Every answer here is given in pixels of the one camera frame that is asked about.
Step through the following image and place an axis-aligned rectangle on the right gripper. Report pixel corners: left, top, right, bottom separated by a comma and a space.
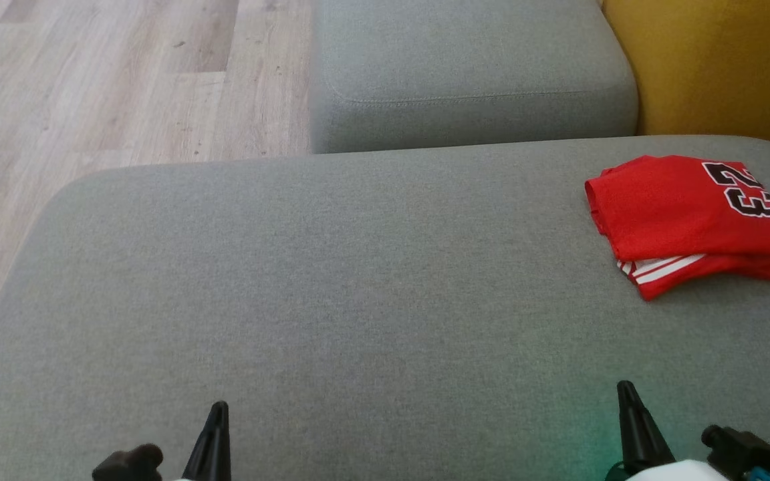
604, 381, 728, 481

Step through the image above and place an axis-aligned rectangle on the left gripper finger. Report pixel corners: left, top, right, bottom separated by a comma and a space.
181, 401, 233, 481

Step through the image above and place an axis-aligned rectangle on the red shorts white stripe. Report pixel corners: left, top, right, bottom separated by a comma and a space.
616, 251, 770, 302

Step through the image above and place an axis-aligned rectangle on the red jersey number 23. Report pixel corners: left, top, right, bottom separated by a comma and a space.
584, 155, 770, 266

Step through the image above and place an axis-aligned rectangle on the large grey sofa seat cushion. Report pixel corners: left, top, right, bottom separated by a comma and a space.
0, 136, 770, 481

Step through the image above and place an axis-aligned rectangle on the yellow sofa cushion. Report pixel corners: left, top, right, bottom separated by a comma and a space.
600, 0, 770, 162

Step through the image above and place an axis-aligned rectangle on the small grey sofa cushion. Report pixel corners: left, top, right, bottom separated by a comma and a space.
309, 0, 640, 155

